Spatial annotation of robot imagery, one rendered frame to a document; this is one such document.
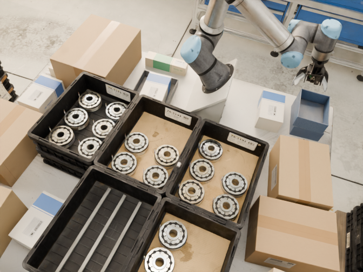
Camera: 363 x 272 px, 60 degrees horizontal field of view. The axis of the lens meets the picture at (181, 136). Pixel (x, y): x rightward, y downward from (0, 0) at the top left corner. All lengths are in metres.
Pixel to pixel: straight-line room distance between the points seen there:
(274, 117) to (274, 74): 1.46
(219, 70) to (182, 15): 2.07
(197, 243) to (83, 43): 1.12
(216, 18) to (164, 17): 2.05
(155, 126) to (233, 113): 0.47
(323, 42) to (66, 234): 1.21
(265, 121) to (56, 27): 2.38
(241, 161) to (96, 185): 0.61
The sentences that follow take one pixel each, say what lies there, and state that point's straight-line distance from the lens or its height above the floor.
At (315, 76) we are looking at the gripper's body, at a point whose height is 1.06.
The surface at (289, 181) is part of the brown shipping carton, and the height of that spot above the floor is 0.86.
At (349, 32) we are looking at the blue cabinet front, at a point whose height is 0.42.
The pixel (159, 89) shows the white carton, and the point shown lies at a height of 0.79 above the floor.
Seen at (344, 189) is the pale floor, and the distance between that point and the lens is 2.58.
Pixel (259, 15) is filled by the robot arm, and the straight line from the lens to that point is 1.22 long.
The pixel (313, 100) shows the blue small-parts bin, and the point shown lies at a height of 0.79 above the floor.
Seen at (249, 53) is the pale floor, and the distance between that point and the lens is 3.20.
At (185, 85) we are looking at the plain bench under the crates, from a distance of 1.79.
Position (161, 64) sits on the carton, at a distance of 1.83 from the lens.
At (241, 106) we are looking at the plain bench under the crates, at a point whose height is 0.70.
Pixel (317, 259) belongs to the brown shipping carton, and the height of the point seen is 0.86.
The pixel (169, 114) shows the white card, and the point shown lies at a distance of 1.41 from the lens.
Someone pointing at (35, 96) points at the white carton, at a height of 0.79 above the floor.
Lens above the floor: 1.98
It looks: 55 degrees down
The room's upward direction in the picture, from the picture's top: 8 degrees clockwise
